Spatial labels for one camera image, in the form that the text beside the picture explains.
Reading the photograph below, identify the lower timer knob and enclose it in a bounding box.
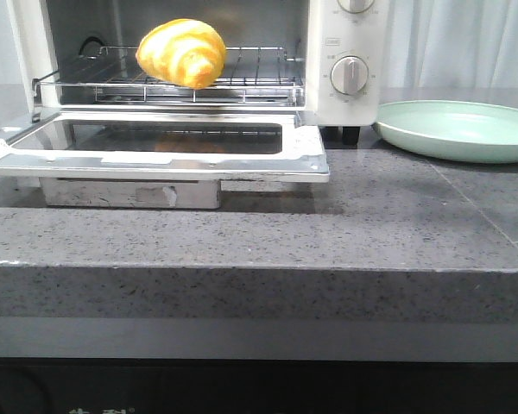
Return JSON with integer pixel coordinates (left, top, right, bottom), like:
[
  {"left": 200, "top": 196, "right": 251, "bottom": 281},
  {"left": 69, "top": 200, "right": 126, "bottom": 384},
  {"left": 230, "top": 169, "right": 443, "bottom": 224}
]
[{"left": 330, "top": 56, "right": 369, "bottom": 96}]

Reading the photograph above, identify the metal door handle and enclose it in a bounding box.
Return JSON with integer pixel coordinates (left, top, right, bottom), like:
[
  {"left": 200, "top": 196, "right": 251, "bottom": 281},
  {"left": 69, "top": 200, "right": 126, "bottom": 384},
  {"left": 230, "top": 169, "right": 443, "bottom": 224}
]
[{"left": 40, "top": 178, "right": 221, "bottom": 210}]

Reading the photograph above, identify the light green plate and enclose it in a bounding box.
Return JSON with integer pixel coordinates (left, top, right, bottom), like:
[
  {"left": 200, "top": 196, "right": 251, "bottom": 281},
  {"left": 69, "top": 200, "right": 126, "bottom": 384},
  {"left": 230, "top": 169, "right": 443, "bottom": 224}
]
[{"left": 373, "top": 100, "right": 518, "bottom": 164}]

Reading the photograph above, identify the white curtain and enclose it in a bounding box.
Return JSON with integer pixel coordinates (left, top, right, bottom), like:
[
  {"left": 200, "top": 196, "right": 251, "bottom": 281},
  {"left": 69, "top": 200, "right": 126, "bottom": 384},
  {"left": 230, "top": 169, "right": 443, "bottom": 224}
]
[{"left": 382, "top": 0, "right": 518, "bottom": 89}]

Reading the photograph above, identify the yellow striped bread roll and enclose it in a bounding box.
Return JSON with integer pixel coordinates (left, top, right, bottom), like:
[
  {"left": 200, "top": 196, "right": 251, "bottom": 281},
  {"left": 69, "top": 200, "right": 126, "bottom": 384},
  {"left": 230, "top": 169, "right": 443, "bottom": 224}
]
[{"left": 136, "top": 18, "right": 227, "bottom": 90}]

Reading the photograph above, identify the metal wire oven rack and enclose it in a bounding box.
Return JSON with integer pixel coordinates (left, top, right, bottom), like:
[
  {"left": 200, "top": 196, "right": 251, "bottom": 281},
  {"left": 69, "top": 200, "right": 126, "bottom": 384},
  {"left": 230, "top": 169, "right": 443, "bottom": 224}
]
[{"left": 32, "top": 41, "right": 305, "bottom": 107}]

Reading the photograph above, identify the white Toshiba toaster oven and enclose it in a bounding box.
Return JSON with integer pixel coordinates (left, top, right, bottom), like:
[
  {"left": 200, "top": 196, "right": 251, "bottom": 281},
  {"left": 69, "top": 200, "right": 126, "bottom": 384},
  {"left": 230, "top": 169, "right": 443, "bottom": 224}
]
[{"left": 7, "top": 1, "right": 389, "bottom": 144}]

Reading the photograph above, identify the upper temperature knob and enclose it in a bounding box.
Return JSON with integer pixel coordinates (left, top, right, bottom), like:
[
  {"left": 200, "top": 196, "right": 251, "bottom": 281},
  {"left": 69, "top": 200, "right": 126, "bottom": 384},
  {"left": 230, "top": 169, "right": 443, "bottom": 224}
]
[{"left": 338, "top": 0, "right": 374, "bottom": 14}]

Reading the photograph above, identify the glass oven door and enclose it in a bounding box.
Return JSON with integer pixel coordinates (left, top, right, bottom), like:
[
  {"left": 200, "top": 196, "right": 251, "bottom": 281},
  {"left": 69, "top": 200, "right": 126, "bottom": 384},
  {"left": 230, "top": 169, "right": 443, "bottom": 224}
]
[{"left": 0, "top": 110, "right": 330, "bottom": 182}]

